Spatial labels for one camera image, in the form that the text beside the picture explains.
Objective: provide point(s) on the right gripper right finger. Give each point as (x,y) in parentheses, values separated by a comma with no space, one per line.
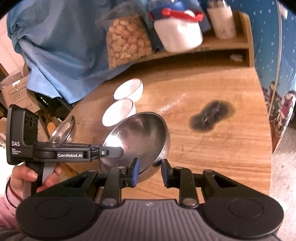
(211,183)

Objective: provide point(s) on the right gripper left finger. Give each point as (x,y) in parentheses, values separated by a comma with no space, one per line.
(89,183)

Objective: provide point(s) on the shiny steel plate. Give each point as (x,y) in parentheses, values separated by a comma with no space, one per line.
(64,132)

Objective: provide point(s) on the deep steel bowl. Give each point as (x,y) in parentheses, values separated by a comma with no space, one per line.
(144,136)

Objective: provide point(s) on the white red-rimmed ceramic bowl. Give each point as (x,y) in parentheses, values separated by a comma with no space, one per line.
(131,89)

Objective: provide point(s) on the person's left hand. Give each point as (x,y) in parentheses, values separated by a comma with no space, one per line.
(23,173)

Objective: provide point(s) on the upper cardboard box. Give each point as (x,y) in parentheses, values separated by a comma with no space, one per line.
(15,91)

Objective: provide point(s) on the light blue cloth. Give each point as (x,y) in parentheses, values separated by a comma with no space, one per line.
(62,45)

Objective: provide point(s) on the wooden desk shelf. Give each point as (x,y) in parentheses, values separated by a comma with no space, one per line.
(243,41)

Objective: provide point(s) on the clear bag of snacks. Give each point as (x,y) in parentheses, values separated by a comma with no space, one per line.
(127,39)

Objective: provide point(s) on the white jar blue lid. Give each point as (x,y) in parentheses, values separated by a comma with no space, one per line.
(176,26)

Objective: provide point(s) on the white floral steel-lid cup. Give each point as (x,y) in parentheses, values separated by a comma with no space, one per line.
(222,20)

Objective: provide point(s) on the blue polka dot fabric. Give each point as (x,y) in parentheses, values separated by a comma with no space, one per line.
(274,57)

